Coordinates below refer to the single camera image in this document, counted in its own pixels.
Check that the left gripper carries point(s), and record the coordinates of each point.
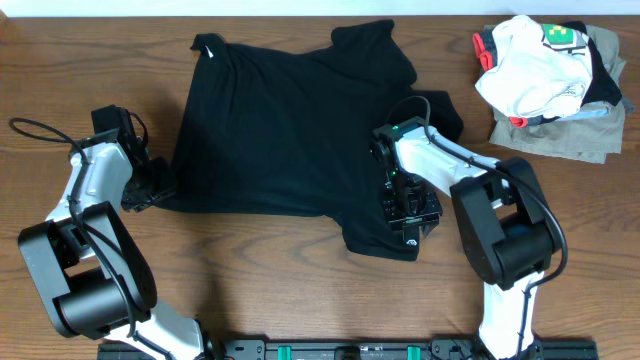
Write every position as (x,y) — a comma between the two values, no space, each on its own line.
(166,186)

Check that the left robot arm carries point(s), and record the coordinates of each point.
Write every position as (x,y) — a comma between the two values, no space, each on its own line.
(91,277)

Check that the black t-shirt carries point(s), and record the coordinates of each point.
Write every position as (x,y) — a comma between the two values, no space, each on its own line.
(269,132)

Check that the red and grey garment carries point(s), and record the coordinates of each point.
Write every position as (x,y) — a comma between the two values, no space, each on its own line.
(485,49)

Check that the olive khaki garment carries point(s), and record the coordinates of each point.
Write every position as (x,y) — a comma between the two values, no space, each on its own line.
(589,140)

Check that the light blue garment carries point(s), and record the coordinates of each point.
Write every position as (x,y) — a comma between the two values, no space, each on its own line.
(600,109)

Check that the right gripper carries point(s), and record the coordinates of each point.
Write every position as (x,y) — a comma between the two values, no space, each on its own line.
(427,219)

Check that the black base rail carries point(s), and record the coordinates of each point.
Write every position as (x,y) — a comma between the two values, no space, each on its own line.
(437,349)

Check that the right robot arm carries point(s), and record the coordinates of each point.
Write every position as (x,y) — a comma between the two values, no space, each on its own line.
(512,240)

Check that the white printed t-shirt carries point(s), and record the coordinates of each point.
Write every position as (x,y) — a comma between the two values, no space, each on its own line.
(545,71)

